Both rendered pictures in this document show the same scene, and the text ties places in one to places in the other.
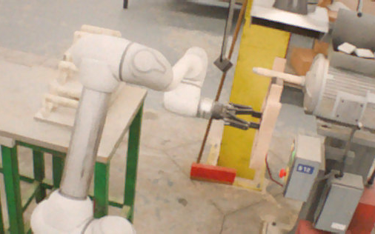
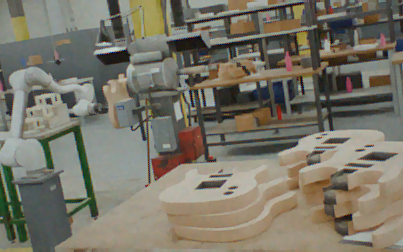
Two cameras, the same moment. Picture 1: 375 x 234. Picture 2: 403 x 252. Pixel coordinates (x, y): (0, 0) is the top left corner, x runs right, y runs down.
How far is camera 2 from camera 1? 342 cm
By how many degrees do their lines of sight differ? 26
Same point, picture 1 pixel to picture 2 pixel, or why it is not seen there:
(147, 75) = (32, 75)
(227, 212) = not seen: hidden behind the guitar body
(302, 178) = (122, 113)
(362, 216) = (184, 141)
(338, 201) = (158, 129)
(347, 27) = (141, 46)
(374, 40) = (156, 47)
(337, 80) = (136, 69)
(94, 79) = (16, 85)
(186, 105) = (81, 108)
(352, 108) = (144, 78)
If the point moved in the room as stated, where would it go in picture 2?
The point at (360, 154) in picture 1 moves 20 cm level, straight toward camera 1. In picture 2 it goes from (164, 103) to (147, 109)
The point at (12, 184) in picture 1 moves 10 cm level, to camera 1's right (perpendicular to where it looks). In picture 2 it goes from (8, 175) to (18, 174)
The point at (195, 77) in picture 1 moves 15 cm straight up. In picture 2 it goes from (84, 94) to (80, 77)
